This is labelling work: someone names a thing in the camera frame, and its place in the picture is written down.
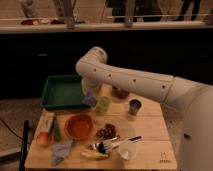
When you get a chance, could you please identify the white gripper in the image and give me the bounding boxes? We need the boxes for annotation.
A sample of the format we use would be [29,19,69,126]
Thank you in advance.
[81,78,102,95]

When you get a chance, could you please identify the grey-blue sponge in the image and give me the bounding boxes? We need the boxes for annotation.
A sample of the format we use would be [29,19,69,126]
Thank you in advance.
[82,95,97,107]

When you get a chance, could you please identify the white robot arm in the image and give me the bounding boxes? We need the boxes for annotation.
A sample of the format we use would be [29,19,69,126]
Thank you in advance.
[75,47,213,171]

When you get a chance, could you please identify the green plastic tray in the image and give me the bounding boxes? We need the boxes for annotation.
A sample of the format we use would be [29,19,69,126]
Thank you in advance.
[41,75,87,110]

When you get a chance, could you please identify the dark brown small bowl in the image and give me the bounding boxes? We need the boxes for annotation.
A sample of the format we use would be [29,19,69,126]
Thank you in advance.
[112,87,129,99]

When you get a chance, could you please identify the orange plastic bowl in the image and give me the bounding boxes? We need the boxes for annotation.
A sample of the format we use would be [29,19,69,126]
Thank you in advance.
[64,114,93,140]

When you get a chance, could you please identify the bunch of purple grapes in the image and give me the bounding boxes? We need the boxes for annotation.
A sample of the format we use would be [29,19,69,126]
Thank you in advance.
[96,123,116,139]

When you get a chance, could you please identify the metal cup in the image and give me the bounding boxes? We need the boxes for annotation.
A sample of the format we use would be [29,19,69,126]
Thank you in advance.
[129,99,142,116]

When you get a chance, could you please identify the green cucumber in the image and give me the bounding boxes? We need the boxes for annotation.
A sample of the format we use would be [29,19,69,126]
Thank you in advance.
[53,118,61,141]

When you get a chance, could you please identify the white box with knife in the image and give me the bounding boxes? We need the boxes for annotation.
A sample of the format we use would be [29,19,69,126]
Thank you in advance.
[41,112,55,133]

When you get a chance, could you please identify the silver metal utensil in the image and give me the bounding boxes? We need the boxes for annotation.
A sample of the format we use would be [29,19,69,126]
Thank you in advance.
[86,135,120,150]

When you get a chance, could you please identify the yellow banana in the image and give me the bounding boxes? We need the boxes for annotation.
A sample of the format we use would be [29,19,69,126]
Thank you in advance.
[81,150,108,160]

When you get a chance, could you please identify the grey-blue cloth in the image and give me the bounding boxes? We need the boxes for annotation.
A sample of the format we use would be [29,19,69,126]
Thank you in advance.
[51,140,73,166]

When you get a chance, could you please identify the red apple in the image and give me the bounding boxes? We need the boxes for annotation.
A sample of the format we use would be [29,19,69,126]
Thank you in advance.
[36,132,51,147]

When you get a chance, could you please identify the black pole stand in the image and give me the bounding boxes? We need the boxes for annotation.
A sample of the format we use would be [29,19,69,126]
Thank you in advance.
[19,120,30,171]

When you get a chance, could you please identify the white cup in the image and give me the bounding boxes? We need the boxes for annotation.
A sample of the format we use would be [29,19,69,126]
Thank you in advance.
[118,141,136,160]

